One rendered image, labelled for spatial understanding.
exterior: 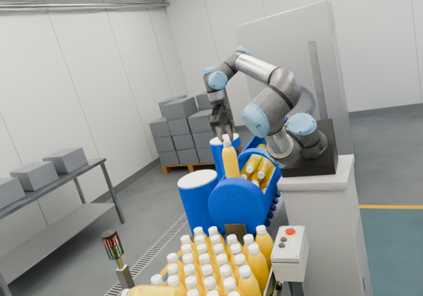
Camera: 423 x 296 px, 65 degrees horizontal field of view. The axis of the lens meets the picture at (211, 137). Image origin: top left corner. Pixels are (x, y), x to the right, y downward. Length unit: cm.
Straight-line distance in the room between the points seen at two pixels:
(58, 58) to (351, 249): 457
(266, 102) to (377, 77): 538
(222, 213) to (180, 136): 388
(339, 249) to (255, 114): 92
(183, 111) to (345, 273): 392
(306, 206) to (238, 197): 33
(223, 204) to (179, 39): 612
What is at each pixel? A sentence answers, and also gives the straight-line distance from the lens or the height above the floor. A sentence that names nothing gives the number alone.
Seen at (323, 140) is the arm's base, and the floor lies 130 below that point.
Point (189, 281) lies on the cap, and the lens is 126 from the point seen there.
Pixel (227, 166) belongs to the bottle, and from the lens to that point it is 161.
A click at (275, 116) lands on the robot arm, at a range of 110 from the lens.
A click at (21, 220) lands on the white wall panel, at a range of 481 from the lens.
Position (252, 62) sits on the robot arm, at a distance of 134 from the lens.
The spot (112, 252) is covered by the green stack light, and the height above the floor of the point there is 119.
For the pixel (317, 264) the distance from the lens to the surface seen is 187.
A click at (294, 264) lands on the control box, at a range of 126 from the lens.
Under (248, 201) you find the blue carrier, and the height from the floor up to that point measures 114.
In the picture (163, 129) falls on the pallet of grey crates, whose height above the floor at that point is 79.
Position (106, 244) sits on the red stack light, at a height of 123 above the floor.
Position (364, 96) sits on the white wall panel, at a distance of 650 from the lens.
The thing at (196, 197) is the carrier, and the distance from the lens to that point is 220.
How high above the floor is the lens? 183
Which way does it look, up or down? 14 degrees down
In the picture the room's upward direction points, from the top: 15 degrees counter-clockwise
